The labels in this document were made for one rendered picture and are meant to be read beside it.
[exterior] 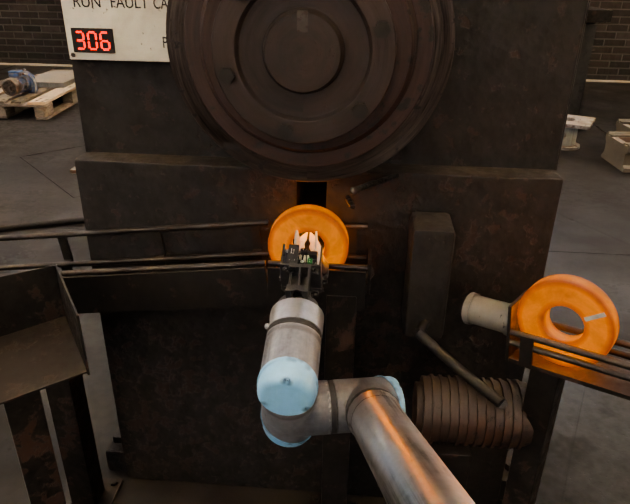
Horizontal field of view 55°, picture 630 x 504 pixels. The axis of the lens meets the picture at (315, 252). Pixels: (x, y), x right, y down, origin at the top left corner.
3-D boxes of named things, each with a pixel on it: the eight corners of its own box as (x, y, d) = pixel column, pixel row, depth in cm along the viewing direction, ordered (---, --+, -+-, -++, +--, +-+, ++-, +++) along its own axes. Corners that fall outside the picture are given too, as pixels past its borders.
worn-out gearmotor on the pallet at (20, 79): (26, 88, 531) (21, 62, 522) (52, 89, 529) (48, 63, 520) (1, 98, 495) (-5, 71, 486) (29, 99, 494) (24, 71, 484)
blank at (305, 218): (265, 207, 118) (262, 213, 115) (344, 200, 116) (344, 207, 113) (276, 277, 125) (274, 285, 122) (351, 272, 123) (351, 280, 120)
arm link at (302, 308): (322, 352, 102) (265, 349, 103) (324, 329, 106) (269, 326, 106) (322, 318, 96) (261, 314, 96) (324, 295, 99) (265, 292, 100)
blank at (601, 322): (549, 366, 108) (542, 375, 106) (509, 288, 108) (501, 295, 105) (637, 348, 97) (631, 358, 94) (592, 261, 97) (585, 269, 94)
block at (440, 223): (400, 311, 131) (409, 207, 120) (438, 313, 130) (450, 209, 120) (402, 339, 121) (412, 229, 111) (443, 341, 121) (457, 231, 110)
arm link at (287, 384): (254, 416, 94) (253, 380, 87) (266, 350, 103) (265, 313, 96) (315, 422, 94) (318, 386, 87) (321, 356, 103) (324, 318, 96)
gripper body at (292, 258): (325, 242, 107) (319, 293, 99) (325, 276, 113) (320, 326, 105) (282, 240, 108) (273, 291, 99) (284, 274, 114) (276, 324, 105)
